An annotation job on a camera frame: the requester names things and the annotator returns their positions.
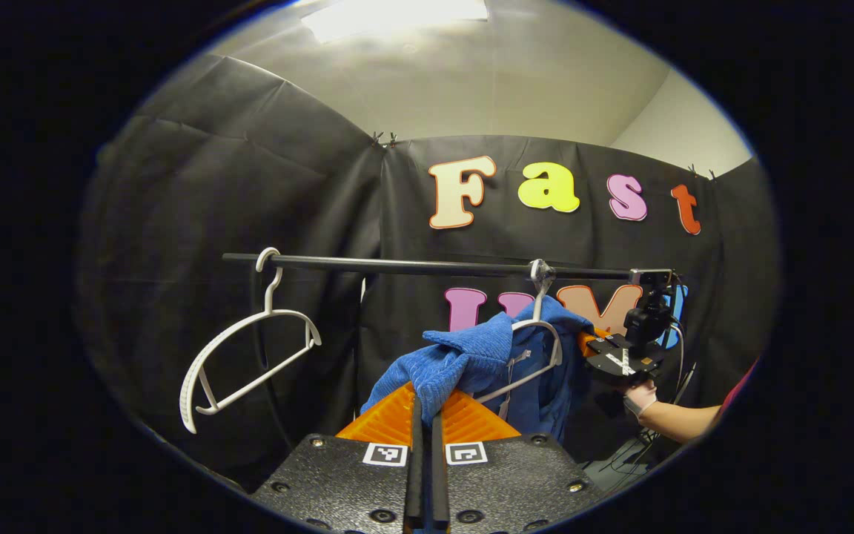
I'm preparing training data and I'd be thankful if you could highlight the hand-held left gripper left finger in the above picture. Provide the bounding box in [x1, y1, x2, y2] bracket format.
[253, 382, 424, 534]

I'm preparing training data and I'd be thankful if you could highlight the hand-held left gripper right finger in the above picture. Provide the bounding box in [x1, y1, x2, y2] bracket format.
[431, 387, 606, 534]

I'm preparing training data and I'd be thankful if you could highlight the blue corduroy jacket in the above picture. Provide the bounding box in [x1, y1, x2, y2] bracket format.
[360, 295, 598, 446]

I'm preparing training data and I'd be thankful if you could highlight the white hanger with taped hook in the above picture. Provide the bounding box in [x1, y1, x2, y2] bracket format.
[471, 260, 565, 405]

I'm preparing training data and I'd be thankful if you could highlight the black clothes rack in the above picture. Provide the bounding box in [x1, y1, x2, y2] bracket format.
[222, 252, 683, 446]

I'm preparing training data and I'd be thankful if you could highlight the plain white plastic hanger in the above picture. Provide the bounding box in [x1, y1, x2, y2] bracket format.
[179, 247, 322, 435]

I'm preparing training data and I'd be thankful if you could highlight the person's red clothing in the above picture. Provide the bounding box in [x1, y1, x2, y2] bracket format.
[720, 360, 761, 416]

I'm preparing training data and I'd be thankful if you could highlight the tangle of black cables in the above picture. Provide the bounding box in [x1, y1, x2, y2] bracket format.
[583, 434, 661, 472]

